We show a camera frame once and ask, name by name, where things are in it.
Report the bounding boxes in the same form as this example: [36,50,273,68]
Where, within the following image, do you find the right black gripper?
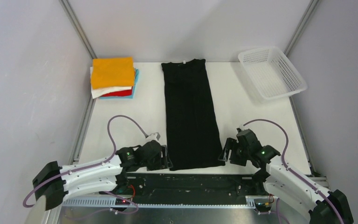
[218,137,251,167]

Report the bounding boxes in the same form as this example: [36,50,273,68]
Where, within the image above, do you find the black t-shirt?
[161,59,225,171]

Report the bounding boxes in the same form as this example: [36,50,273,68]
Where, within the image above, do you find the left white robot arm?
[31,140,173,210]

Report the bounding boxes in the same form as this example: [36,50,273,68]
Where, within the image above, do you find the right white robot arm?
[219,129,354,224]

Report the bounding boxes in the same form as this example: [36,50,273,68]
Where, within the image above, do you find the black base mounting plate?
[112,173,278,206]

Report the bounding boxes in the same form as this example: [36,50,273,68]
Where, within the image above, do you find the red folded t-shirt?
[101,89,132,98]

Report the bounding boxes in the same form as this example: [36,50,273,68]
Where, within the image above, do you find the white plastic mesh basket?
[238,46,308,100]

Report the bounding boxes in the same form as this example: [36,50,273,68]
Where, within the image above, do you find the light blue folded t-shirt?
[99,69,139,99]

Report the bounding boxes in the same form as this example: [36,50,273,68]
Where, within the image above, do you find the orange folded t-shirt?
[90,57,135,89]

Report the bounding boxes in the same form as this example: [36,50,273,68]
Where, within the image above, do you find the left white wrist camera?
[145,132,160,143]

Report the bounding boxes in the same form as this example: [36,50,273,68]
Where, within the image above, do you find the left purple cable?
[23,115,150,222]

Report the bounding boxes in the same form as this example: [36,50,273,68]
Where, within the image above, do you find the purple cable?
[242,119,345,224]
[23,115,150,222]

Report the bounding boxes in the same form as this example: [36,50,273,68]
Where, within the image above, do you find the aluminium frame rail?
[62,174,323,212]

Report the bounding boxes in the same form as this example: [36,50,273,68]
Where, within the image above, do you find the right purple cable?
[242,119,345,224]

